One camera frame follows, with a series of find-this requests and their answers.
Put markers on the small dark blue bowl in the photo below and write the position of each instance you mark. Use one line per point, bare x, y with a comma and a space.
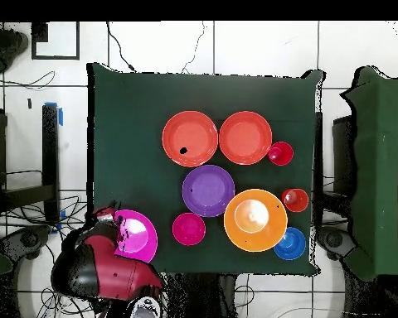
293, 246

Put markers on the black metal frame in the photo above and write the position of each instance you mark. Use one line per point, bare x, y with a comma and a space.
343, 149
50, 149

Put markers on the large pink bowl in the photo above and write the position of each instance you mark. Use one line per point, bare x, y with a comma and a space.
142, 241

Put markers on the orange-red shallow bowl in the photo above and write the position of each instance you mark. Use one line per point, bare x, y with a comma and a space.
195, 132
245, 137

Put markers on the blue tape strip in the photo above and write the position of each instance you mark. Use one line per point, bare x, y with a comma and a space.
60, 116

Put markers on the dark green table cloth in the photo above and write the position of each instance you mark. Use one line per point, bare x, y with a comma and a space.
136, 116

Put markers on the orange cup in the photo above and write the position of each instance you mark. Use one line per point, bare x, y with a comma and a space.
297, 202

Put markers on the black square tape outline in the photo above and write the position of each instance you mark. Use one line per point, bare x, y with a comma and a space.
33, 46

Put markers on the person's foot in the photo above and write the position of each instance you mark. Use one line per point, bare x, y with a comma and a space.
10, 44

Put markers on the small crimson bowl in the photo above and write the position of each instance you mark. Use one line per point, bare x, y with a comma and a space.
189, 229

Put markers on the purple bowl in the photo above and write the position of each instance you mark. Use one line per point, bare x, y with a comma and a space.
208, 190

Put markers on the red cup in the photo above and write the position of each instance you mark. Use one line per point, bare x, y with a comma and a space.
280, 153

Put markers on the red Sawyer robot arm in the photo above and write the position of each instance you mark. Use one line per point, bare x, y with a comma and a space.
119, 275

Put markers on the large orange bowl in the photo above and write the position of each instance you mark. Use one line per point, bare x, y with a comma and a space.
242, 235

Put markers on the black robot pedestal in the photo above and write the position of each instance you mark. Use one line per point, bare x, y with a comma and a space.
205, 294

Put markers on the black office chair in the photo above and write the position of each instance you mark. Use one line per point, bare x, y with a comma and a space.
30, 238
335, 238

